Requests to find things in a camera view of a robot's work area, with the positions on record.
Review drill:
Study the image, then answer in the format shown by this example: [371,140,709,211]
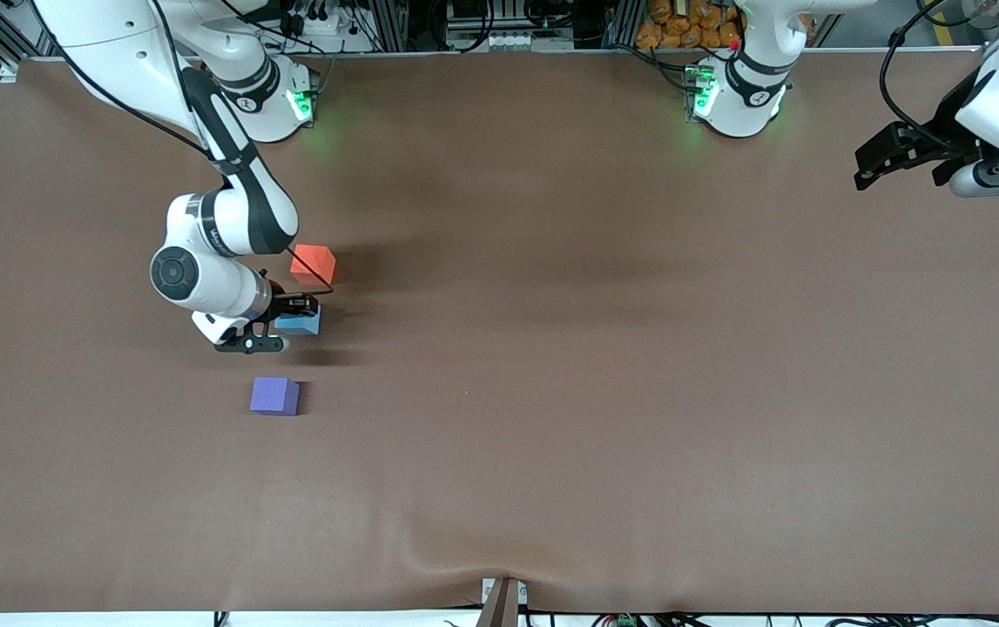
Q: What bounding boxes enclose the bag of orange items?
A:
[636,0,744,51]

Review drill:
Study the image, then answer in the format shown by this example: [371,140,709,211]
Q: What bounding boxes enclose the metal table edge bracket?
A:
[480,576,529,627]

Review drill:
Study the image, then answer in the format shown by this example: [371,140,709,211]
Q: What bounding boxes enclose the aluminium frame strut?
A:
[0,0,73,60]

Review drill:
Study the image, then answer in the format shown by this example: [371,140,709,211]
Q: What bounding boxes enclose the white power strip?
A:
[483,30,545,53]

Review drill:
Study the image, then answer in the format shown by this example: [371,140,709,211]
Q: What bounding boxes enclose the orange foam block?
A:
[290,244,337,287]

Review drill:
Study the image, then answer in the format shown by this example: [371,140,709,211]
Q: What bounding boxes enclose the brown table mat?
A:
[0,48,999,615]

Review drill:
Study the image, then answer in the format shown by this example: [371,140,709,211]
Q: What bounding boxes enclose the purple foam block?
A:
[249,376,301,417]

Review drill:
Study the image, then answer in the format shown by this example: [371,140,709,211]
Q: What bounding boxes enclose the aluminium frame post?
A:
[604,0,641,50]
[368,0,410,53]

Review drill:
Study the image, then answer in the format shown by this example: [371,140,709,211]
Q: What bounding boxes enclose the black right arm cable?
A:
[29,0,334,293]

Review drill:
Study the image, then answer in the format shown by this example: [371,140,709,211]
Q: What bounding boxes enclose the blue foam block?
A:
[274,307,324,339]

